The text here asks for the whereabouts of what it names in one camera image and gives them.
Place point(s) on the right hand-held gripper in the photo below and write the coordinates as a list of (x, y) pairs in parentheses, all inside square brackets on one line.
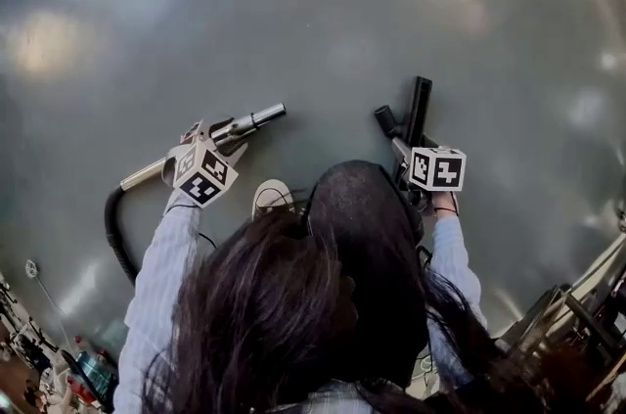
[(435, 170)]

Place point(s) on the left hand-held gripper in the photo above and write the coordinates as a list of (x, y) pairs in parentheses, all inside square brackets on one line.
[(203, 172)]

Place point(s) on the black vacuum floor nozzle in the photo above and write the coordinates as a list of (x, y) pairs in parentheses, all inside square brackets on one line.
[(420, 104)]

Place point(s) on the silver vacuum wand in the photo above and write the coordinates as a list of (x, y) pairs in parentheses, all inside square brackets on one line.
[(266, 113)]

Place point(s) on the person's left forearm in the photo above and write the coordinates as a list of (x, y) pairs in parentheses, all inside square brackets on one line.
[(156, 265)]

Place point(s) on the person's right forearm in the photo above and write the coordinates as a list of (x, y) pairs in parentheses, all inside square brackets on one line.
[(452, 245)]

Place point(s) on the red and teal vacuum cleaner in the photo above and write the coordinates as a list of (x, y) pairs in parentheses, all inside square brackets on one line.
[(93, 373)]

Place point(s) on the person's left shoe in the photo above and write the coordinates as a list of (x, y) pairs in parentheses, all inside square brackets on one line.
[(266, 192)]

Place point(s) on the striped light blue shirt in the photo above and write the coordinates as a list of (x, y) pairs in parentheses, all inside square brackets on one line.
[(332, 402)]

